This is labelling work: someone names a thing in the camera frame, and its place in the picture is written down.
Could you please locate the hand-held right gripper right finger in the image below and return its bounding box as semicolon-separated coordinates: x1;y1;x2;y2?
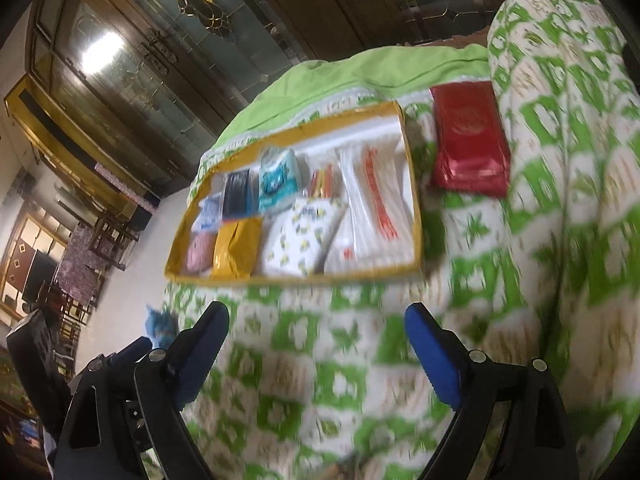
404;302;581;480

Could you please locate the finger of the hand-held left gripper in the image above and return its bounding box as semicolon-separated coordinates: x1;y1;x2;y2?
72;336;155;386

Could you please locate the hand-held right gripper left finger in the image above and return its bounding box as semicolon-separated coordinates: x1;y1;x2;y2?
52;301;231;480

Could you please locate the yellow packet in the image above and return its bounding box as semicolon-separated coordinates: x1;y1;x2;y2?
211;217;263;281

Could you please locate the small white blue packet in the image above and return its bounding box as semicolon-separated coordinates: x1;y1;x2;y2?
192;194;223;235

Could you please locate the white tissue pack bee print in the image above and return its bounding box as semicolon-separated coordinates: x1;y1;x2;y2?
260;197;348;278

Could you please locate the dark blue packet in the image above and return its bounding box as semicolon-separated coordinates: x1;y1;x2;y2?
221;169;253;221

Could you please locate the teal white wipes pack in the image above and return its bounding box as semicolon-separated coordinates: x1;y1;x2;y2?
257;147;308;213

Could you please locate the clear bag of colourful bits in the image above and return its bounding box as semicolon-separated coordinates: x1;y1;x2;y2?
305;162;343;201

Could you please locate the white tray box yellow edge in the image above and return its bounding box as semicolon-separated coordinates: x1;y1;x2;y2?
165;100;426;288

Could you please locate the blue cloth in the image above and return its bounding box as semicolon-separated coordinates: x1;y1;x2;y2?
144;304;177;351

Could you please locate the black television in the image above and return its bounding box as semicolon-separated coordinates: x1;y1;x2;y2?
22;250;61;301

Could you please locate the table with floral cloth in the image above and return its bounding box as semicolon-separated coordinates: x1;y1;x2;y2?
52;225;108;306

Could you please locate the green printed blanket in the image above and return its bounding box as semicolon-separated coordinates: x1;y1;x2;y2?
162;85;566;480

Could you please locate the wooden chair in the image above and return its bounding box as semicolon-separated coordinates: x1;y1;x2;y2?
87;210;141;271

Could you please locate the white plastic bag red print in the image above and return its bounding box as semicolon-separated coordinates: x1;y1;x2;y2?
322;142;417;273

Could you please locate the red foil packet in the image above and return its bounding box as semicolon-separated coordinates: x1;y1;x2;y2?
429;80;512;198

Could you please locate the gold framed low cabinet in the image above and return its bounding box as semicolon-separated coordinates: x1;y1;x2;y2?
5;75;151;211

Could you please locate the folded green printed quilt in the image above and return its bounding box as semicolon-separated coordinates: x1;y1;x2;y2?
485;0;640;480

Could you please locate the wooden glass door cabinet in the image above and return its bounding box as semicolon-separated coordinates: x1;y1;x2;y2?
27;0;321;196

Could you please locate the plain green cloth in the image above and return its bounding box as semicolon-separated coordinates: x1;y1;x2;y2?
215;42;493;146

